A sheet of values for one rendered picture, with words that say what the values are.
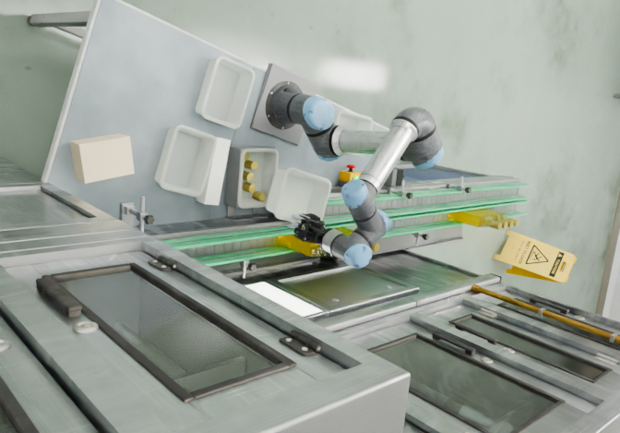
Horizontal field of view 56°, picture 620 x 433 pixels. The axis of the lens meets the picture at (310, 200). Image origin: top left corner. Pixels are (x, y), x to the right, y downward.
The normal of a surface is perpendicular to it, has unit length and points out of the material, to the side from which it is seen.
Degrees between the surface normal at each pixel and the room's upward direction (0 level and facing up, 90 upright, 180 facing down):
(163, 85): 0
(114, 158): 0
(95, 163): 0
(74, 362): 90
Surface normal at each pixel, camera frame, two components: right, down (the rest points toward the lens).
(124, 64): 0.67, 0.21
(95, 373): 0.09, -0.98
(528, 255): -0.40, -0.40
